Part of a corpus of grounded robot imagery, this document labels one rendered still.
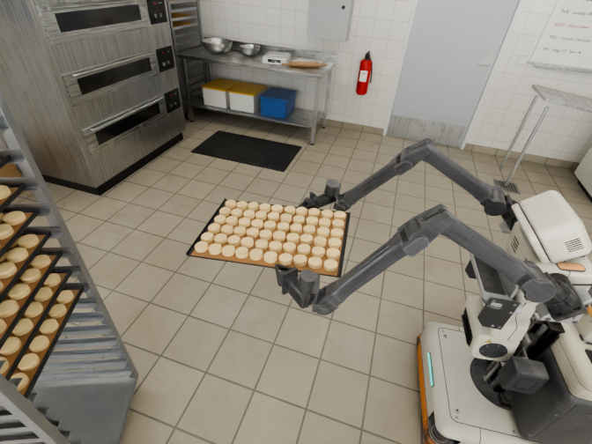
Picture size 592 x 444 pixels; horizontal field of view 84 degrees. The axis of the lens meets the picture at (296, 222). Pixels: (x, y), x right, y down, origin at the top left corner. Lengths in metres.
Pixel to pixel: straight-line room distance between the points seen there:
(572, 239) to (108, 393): 2.03
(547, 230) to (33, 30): 3.17
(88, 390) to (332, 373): 1.28
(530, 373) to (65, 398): 2.06
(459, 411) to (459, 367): 0.23
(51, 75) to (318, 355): 2.76
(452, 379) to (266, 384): 0.98
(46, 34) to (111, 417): 2.53
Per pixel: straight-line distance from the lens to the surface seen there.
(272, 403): 2.02
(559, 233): 1.26
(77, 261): 1.40
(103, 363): 1.93
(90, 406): 2.05
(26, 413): 1.27
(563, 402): 1.71
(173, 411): 2.07
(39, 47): 3.19
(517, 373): 1.64
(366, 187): 1.47
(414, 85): 4.84
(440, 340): 2.08
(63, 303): 1.46
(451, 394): 1.93
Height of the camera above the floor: 1.86
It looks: 38 degrees down
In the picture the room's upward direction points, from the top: 4 degrees clockwise
